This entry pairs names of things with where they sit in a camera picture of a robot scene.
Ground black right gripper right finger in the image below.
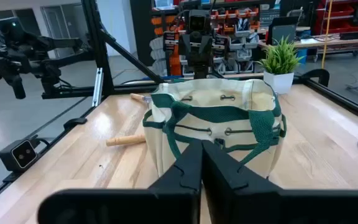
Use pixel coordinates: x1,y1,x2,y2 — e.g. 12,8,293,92
202,139,282,224

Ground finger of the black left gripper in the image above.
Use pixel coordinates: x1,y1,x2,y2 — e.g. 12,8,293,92
201,37,211,55
191,37,202,55

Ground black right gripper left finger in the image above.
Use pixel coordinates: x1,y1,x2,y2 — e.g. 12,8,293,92
147,139,204,224

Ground wooden handle garden trowel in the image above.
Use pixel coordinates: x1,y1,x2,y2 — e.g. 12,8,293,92
105,134,147,147

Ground cream green canvas gardening bag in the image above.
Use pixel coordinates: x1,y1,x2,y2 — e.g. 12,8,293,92
141,77,288,180

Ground storage rack with orange bins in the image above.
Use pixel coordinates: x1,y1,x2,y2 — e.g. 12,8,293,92
149,0,260,77

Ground dark laptop screen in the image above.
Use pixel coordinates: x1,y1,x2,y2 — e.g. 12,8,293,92
265,16,300,47

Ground green plant in white pot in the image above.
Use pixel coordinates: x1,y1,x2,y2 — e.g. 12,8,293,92
255,35,306,95

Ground black table clamp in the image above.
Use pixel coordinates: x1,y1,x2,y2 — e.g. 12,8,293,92
63,117,88,131
300,68,331,88

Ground wooden workbench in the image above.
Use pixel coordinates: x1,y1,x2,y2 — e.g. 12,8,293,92
258,27,358,63

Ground red storage shelf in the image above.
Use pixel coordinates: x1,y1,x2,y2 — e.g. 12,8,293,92
314,0,358,35

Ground black aluminium table frame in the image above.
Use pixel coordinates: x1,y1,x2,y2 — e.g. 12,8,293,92
0,0,358,211

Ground silver aluminium bracket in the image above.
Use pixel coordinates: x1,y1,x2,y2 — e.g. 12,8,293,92
91,67,104,108

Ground yellow hanging power cord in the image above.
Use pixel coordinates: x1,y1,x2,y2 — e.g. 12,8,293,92
321,0,334,70

